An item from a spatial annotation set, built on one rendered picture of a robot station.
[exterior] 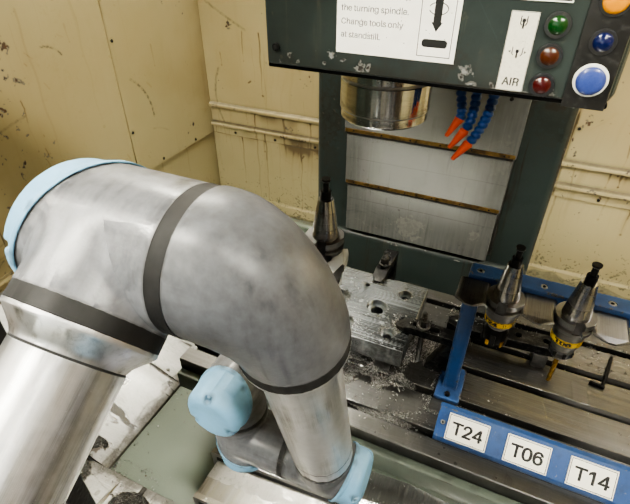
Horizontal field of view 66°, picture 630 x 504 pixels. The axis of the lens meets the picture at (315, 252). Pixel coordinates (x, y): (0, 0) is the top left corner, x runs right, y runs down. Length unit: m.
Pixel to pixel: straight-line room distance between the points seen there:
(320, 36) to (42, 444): 0.56
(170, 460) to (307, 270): 1.11
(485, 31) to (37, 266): 0.52
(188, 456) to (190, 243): 1.11
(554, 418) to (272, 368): 0.90
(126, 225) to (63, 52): 1.33
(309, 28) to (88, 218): 0.44
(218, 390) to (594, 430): 0.83
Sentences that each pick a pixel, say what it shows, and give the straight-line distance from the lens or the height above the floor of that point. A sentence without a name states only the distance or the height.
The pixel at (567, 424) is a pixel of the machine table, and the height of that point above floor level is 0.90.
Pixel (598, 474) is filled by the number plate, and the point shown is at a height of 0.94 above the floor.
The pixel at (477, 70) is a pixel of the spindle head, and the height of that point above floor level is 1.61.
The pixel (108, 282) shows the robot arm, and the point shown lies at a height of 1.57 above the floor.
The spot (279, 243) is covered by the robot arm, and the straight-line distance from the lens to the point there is 0.31.
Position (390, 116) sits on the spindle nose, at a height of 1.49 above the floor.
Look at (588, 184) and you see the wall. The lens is 1.83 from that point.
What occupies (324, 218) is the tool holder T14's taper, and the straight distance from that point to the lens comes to 0.76.
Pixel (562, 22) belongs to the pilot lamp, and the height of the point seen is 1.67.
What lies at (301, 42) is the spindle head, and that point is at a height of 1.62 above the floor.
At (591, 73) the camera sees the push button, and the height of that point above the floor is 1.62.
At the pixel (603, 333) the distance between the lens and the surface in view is 0.90.
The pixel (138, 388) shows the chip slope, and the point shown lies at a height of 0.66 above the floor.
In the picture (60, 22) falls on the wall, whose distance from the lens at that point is 1.64.
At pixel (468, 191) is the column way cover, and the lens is 1.42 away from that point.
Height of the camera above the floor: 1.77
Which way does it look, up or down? 36 degrees down
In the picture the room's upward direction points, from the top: straight up
